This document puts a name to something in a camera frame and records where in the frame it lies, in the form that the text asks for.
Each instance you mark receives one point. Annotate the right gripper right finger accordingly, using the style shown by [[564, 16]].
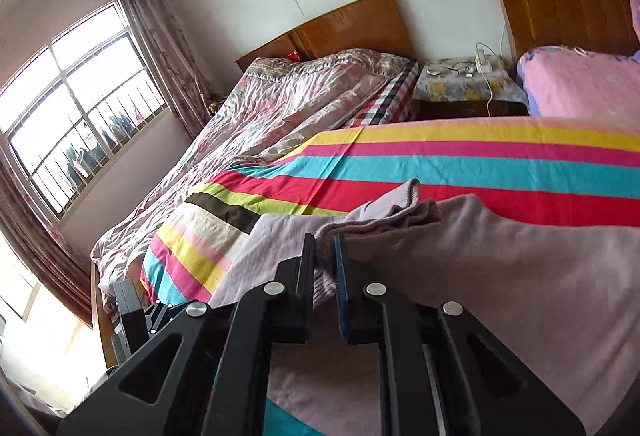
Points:
[[440, 370]]

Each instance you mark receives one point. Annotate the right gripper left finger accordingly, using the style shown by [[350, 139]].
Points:
[[206, 372]]

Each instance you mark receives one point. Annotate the mauve knit pants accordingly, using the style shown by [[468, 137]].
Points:
[[565, 300]]

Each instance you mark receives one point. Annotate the window with metal bars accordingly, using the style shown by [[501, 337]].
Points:
[[74, 105]]

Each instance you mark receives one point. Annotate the rainbow striped bed sheet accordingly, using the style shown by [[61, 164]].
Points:
[[559, 172]]

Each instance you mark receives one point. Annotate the floral pink curtain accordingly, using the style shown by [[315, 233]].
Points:
[[183, 86]]

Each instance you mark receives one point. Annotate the pink floral quilt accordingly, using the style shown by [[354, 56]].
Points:
[[276, 105]]

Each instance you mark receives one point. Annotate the plaid checkered sheet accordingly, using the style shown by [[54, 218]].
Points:
[[391, 104]]

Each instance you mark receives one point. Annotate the nightstand with floral cloth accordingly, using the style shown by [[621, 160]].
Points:
[[454, 88]]

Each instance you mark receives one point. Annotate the white power strip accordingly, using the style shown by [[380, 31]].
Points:
[[482, 61]]

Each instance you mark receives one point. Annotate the left wooden headboard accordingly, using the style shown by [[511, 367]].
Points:
[[366, 24]]

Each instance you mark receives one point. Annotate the rolled pink floral blanket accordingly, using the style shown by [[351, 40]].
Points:
[[635, 16]]

